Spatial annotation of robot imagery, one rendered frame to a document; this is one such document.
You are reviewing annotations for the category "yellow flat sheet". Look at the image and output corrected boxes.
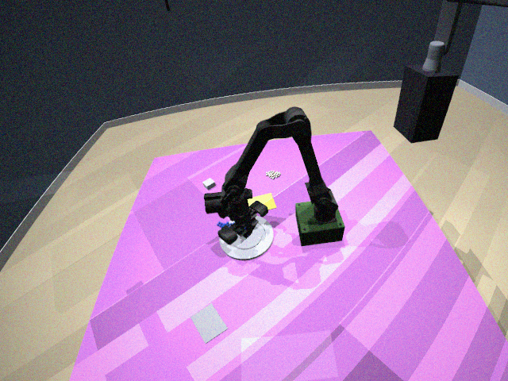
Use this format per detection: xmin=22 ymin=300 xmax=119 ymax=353
xmin=248 ymin=193 xmax=277 ymax=210

